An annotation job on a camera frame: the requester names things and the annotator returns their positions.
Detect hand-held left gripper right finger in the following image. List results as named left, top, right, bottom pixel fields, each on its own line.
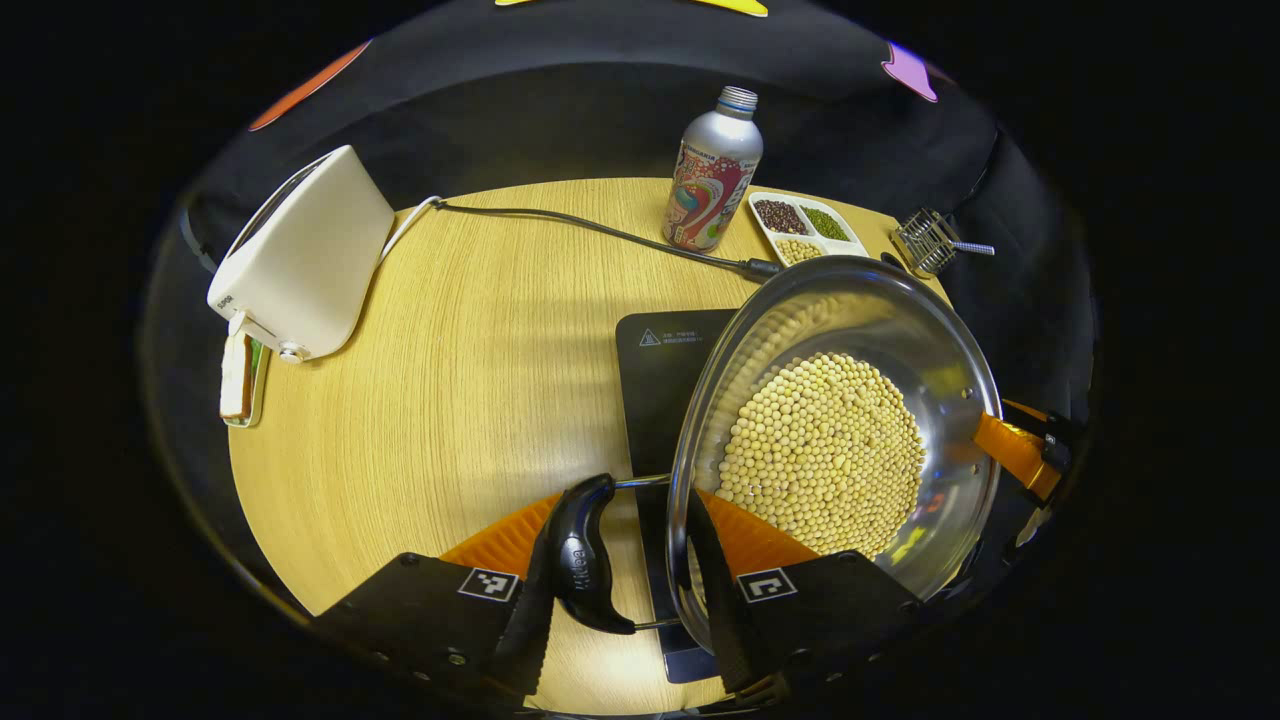
left=685, top=488, right=926, bottom=701

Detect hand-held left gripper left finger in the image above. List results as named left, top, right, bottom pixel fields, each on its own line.
left=310, top=490, right=561, bottom=701

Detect steel pot with black handles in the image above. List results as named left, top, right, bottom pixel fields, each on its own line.
left=545, top=255, right=1004, bottom=656

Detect pile of soybeans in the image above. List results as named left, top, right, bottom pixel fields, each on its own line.
left=715, top=350, right=928, bottom=559

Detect black induction cooktop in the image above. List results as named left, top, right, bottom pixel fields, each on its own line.
left=615, top=308, right=743, bottom=686

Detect pale rectangular plate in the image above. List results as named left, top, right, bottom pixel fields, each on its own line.
left=220, top=330, right=272, bottom=429

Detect white divided bean dish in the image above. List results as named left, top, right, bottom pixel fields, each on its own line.
left=748, top=190, right=871, bottom=268

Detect sandwich with lettuce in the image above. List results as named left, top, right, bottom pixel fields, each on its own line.
left=220, top=332, right=257, bottom=421

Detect white toaster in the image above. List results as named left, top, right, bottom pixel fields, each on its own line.
left=207, top=145, right=396, bottom=364

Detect colourful printed metal bottle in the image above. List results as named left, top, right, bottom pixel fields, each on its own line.
left=662, top=86, right=764, bottom=253

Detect small wire basket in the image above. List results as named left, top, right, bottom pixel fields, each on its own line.
left=892, top=208, right=996, bottom=279

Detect white toaster cord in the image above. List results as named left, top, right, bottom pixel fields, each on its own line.
left=380, top=195, right=443, bottom=266

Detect black power cable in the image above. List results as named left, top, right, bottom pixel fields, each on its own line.
left=435, top=200, right=786, bottom=279

